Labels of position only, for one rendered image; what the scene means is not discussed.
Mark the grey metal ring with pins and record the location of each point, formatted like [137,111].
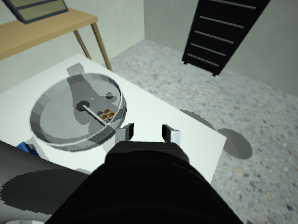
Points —
[99,113]
[109,95]

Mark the blue open crate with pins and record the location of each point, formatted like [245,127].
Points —
[28,148]

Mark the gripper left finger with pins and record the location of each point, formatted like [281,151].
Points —
[125,133]

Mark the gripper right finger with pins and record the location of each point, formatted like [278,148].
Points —
[170,135]

